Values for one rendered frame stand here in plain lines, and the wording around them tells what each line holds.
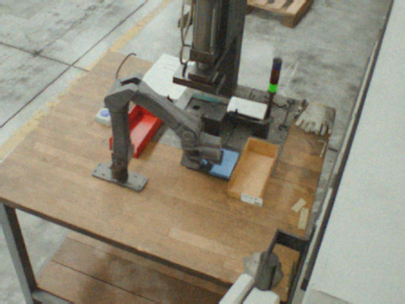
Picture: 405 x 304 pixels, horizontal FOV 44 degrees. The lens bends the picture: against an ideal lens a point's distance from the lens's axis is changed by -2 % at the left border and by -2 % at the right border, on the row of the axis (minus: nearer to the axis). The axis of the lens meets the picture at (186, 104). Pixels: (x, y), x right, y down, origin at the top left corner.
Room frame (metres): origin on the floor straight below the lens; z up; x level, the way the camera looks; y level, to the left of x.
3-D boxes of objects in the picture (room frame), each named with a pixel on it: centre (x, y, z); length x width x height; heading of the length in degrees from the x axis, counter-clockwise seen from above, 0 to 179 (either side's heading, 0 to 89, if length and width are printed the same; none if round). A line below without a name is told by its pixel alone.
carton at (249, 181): (1.29, -0.26, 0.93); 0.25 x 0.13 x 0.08; 160
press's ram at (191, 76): (1.64, -0.07, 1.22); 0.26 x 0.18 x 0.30; 160
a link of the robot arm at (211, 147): (1.19, -0.06, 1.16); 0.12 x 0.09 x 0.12; 77
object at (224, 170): (1.32, -0.15, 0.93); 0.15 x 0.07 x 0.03; 161
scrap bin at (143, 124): (1.49, 0.19, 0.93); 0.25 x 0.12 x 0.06; 160
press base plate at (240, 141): (1.64, -0.11, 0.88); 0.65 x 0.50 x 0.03; 70
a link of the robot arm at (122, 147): (1.25, 0.21, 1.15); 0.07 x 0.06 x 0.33; 167
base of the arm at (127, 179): (1.25, 0.23, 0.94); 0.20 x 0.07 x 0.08; 70
